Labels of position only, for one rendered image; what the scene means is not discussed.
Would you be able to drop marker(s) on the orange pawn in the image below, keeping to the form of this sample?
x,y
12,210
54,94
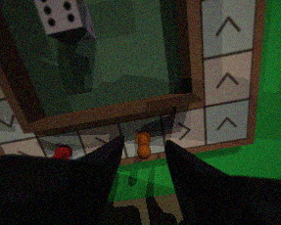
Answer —
x,y
143,138

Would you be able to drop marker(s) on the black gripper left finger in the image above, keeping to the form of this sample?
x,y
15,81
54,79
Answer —
x,y
85,181

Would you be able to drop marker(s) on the grey die with black pips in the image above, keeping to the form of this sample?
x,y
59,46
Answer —
x,y
68,21

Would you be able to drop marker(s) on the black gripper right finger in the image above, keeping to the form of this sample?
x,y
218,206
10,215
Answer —
x,y
208,196

